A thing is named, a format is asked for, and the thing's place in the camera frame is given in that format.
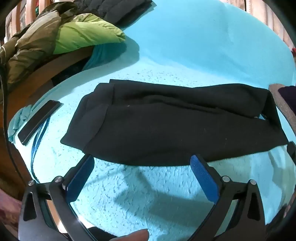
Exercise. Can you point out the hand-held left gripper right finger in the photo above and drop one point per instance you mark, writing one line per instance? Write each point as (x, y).
(204, 178)

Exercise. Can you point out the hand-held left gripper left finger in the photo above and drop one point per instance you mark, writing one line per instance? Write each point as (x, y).
(79, 178)

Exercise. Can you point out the black pants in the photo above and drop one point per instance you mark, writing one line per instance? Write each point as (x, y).
(175, 125)

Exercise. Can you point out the person's left hand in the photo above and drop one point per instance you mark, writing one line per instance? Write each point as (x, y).
(136, 236)

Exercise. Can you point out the black smartphone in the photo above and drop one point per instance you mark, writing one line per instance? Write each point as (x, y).
(38, 121)

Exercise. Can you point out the pink patterned cloth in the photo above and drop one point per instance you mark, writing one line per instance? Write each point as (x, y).
(10, 210)

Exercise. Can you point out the wooden chair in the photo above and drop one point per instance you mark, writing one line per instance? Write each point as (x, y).
(60, 67)

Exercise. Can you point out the turquoise fleece blanket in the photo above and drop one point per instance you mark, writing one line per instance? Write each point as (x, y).
(185, 46)

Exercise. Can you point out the olive jacket with lime lining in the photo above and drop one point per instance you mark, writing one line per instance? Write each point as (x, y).
(46, 39)

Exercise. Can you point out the black quilted jacket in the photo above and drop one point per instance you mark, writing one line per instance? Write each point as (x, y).
(115, 9)

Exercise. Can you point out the beige curtain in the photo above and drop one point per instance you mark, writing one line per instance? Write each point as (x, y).
(266, 16)

